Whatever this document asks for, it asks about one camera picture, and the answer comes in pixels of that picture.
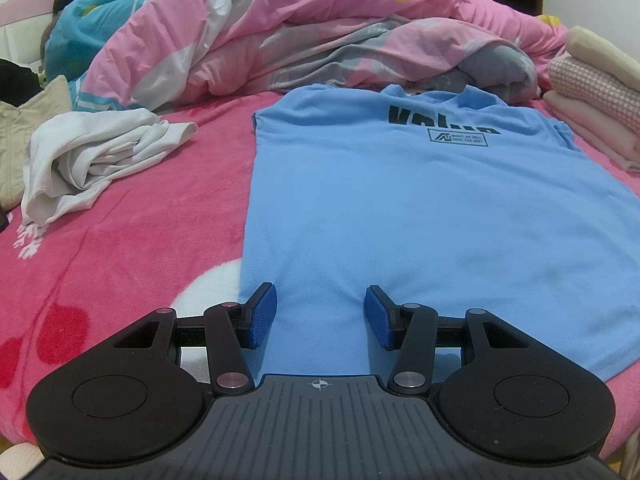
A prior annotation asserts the black cloth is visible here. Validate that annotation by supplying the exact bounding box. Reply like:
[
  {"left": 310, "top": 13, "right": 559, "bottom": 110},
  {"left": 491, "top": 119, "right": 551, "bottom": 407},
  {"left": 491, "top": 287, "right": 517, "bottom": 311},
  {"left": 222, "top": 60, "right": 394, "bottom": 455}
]
[{"left": 0, "top": 57, "right": 45, "bottom": 108}]

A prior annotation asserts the pink and grey quilt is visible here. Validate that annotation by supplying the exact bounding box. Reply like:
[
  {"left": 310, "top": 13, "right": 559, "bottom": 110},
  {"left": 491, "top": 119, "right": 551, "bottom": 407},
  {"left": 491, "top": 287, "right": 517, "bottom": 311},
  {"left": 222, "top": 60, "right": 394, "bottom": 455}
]
[{"left": 70, "top": 0, "right": 568, "bottom": 112}]

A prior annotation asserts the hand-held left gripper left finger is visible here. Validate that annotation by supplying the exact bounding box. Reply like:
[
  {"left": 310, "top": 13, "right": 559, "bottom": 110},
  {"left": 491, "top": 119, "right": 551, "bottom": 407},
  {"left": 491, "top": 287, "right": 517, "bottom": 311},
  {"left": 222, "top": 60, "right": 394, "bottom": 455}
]
[{"left": 112, "top": 282, "right": 278, "bottom": 395}]

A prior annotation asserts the pink floral blanket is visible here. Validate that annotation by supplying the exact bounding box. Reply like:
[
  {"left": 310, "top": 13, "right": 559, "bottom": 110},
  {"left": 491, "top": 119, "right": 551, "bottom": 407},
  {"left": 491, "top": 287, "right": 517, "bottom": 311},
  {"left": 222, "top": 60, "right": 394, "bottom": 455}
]
[{"left": 0, "top": 87, "right": 640, "bottom": 461}]

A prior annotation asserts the crumpled white garment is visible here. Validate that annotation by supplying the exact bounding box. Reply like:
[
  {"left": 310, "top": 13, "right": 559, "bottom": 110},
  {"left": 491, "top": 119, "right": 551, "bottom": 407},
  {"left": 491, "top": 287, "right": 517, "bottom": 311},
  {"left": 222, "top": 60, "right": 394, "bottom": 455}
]
[{"left": 21, "top": 107, "right": 198, "bottom": 226}]

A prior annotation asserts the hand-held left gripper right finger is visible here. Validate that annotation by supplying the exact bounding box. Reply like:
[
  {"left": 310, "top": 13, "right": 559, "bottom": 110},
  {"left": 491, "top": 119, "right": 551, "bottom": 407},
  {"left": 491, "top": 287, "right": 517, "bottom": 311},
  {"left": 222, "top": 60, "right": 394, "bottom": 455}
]
[{"left": 364, "top": 284, "right": 533, "bottom": 395}]

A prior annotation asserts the folded cream garment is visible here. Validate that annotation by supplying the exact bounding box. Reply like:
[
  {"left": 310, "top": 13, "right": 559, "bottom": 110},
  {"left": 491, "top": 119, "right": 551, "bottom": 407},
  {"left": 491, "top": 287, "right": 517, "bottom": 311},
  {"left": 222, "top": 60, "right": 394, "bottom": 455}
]
[{"left": 565, "top": 25, "right": 640, "bottom": 91}]

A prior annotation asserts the beige garment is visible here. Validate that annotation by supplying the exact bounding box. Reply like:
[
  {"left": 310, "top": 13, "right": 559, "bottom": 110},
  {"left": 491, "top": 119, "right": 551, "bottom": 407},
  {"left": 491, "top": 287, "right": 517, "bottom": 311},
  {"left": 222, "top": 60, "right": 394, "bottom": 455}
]
[{"left": 0, "top": 75, "right": 73, "bottom": 211}]

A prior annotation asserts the blue t-shirt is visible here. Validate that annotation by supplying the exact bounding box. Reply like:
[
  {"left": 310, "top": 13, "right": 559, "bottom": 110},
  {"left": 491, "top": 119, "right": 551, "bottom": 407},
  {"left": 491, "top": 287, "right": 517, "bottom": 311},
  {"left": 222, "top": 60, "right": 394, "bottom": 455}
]
[{"left": 239, "top": 84, "right": 640, "bottom": 383}]

